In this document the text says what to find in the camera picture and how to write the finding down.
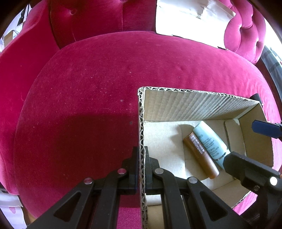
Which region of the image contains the brown paper sheet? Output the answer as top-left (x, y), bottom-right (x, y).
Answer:
top-left (155, 1), bottom-right (236, 48)

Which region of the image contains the brown cosmetic tube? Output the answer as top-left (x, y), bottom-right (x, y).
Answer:
top-left (183, 132), bottom-right (219, 179)

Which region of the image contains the cardboard box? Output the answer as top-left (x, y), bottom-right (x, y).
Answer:
top-left (137, 86), bottom-right (277, 229)

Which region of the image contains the small cardboard box background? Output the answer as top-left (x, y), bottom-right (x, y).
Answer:
top-left (4, 30), bottom-right (19, 47)

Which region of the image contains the red velvet sofa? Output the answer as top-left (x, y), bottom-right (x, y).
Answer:
top-left (1, 1), bottom-right (280, 218)

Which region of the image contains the light blue lotion tube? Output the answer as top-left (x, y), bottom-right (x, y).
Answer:
top-left (193, 121), bottom-right (230, 169)

